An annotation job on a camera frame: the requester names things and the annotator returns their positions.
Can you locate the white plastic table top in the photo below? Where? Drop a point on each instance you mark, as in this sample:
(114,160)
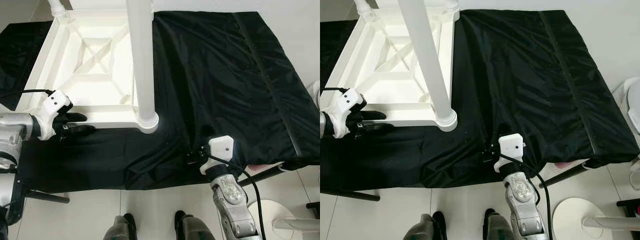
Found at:
(100,112)
(395,114)

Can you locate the white plastic table leg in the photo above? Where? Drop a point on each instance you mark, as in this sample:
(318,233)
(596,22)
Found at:
(142,60)
(56,7)
(430,60)
(362,6)
(452,4)

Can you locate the black metal table leg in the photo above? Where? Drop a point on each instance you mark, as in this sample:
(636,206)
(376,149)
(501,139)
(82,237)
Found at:
(350,195)
(47,196)
(262,176)
(562,176)

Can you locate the grey robot right foot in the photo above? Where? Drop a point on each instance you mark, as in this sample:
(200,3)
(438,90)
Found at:
(195,230)
(502,227)

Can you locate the grey robot foot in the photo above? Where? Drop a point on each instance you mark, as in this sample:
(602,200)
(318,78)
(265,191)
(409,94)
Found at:
(425,229)
(120,230)
(502,227)
(195,230)

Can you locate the black cloth table cover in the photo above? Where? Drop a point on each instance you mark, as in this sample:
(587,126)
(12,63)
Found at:
(525,75)
(225,75)

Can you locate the black stand foot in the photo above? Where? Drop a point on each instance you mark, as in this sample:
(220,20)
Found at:
(314,210)
(629,207)

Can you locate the grey robot left foot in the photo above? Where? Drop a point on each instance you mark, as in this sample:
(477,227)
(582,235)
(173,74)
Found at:
(120,230)
(425,229)

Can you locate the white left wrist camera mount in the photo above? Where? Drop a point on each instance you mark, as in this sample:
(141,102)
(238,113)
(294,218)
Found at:
(52,106)
(345,103)

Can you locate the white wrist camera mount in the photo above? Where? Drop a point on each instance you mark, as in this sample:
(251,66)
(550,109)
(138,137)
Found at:
(52,106)
(221,149)
(512,146)
(345,103)

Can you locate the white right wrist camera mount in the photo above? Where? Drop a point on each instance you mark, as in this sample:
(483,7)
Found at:
(512,146)
(221,149)

